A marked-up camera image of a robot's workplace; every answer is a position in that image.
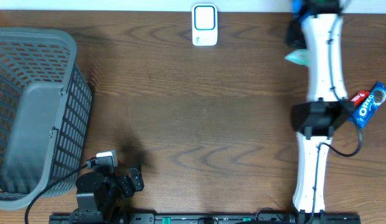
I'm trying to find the white teal wet wipes pack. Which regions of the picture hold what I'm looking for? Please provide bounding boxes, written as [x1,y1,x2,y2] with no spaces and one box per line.
[285,49,310,67]

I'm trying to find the red Nescafe stick sachet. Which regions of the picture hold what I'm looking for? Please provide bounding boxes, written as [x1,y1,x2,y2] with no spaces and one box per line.
[351,90,370,108]

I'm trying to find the blue Oreo cookie pack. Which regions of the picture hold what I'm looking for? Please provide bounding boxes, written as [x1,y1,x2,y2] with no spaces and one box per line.
[349,82,386,129]

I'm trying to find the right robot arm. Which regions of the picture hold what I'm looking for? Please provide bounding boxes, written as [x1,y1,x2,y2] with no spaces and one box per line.
[286,1,354,223]

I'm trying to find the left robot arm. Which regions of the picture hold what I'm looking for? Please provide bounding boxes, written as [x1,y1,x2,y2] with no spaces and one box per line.
[73,157,144,223]

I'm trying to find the white barcode scanner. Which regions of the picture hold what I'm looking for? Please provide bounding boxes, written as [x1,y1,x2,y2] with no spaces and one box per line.
[191,3,218,47]

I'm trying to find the grey plastic shopping basket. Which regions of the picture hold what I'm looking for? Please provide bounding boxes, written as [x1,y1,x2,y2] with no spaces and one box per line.
[0,27,92,210]

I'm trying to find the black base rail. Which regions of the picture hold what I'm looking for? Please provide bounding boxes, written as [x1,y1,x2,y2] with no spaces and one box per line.
[49,212,362,224]

